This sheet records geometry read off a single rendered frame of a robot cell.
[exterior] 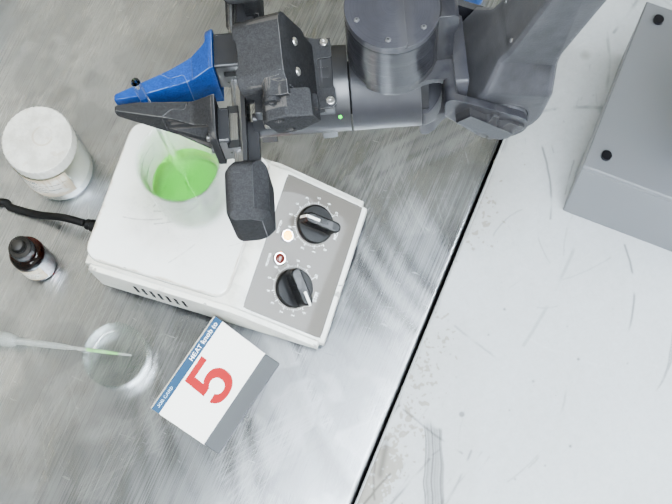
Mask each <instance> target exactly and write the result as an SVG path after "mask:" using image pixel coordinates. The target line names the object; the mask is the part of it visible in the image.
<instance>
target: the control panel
mask: <svg viewBox="0 0 672 504"><path fill-rule="evenodd" d="M311 205H320V206H322V207H324V208H326V209H327V210H328V211H329V213H330V214H331V216H332V218H333V221H335V222H337V223H339V224H340V227H341V228H340V231H339V232H338V233H335V234H331V236H330V238H329V239H328V240H326V241H325V242H323V243H320V244H312V243H309V242H307V241H305V240H304V239H303V238H302V237H301V235H300V233H299V231H298V228H297V220H298V216H299V214H300V213H301V211H302V210H303V209H304V208H306V207H308V206H311ZM361 211H362V207H360V206H358V205H356V204H354V203H351V202H349V201H347V200H345V199H343V198H341V197H338V196H336V195H334V194H332V193H330V192H327V191H325V190H323V189H321V188H319V187H317V186H314V185H312V184H310V183H308V182H306V181H303V180H301V179H299V178H297V177H295V176H293V175H290V174H288V176H287V178H286V181H285V184H284V187H283V190H282V193H281V196H280V199H279V202H278V205H277V208H276V211H275V219H276V230H275V231H274V232H273V233H272V234H271V235H270V236H269V237H267V238H266V240H265V243H264V246H263V249H262V252H261V255H260V258H259V261H258V264H257V266H256V269H255V272H254V275H253V278H252V281H251V284H250V287H249V290H248V293H247V296H246V299H245V302H244V306H243V307H244V308H246V309H248V310H250V311H253V312H255V313H258V314H260V315H263V316H265V317H267V318H270V319H272V320H275V321H277V322H280V323H282V324H285V325H287V326H290V327H292V328H295V329H297V330H300V331H302V332H305V333H307V334H310V335H312V336H314V337H318V338H321V335H322V332H323V329H324V326H325V323H326V320H327V317H328V313H329V310H330V307H331V304H332V301H333V298H334V295H335V292H336V289H337V286H338V282H339V279H340V276H341V273H342V270H343V267H344V264H345V261H346V258H347V255H348V251H349V248H350V245H351V242H352V239H353V236H354V233H355V230H356V227H357V224H358V220H359V217H360V214H361ZM285 231H290V232H291V233H292V238H291V239H290V240H288V241H287V240H285V239H284V238H283V233H284V232H285ZM277 254H283V255H284V258H285V259H284V262H282V263H277V262H276V259H275V257H276V255H277ZM292 268H298V269H301V270H303V271H304V272H306V273H307V274H308V275H309V277H310V279H311V281H312V284H313V293H312V299H313V302H312V304H311V306H309V307H303V306H302V307H298V308H291V307H287V306H286V305H284V304H283V303H282V302H281V301H280V300H279V298H278V296H277V294H276V282H277V279H278V277H279V276H280V274H281V273H282V272H284V271H285V270H288V269H292Z"/></svg>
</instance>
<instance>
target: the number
mask: <svg viewBox="0 0 672 504"><path fill-rule="evenodd" d="M257 354H258V352H257V351H255V350H254V349H253V348H252V347H250V346H249V345H248V344H246V343H245V342H244V341H242V340H241V339H240V338H238V337H237V336H236V335H234V334H233V333H232V332H230V331H229V330H228V329H226V328H225V327H224V326H222V325H221V324H220V326H219V327H218V329H217V330H216V332H215V333H214V334H213V336H212V337H211V339H210V340H209V342H208V343H207V345H206V346H205V348H204V349H203V350H202V352H201V353H200V355H199V356H198V358H197V359H196V361H195V362H194V364H193V365H192V367H191V368H190V369H189V371H188V372H187V374H186V375H185V377H184V378H183V380H182V381H181V383H180V384H179V385H178V387H177V388H176V390H175V391H174V393H173V394H172V396H171V397H170V399H169V400H168V401H167V403H166V404H165V406H164V407H163V409H162V410H161V411H162V412H163V413H165V414H166V415H167V416H169V417H170V418H172V419H173V420H175V421H176V422H178V423H179V424H181V425H182V426H184V427H185V428H186V429H188V430H189V431H191V432H192V433H194V434H195V435H197V436H198V437H200V438H201V437H202V435H203V434H204V433H205V431H206V430H207V428H208V427H209V425H210V424H211V422H212V421H213V419H214V418H215V416H216V415H217V413H218V412H219V410H220V409H221V407H222V406H223V404H224V403H225V402H226V400H227V399H228V397H229V396H230V394H231V393H232V391H233V390H234V388H235V387H236V385H237V384H238V382H239V381H240V379H241V378H242V376H243V375H244V373H245V372H246V370H247V369H248V368H249V366H250V365H251V363H252V362H253V360H254V359H255V357H256V356H257Z"/></svg>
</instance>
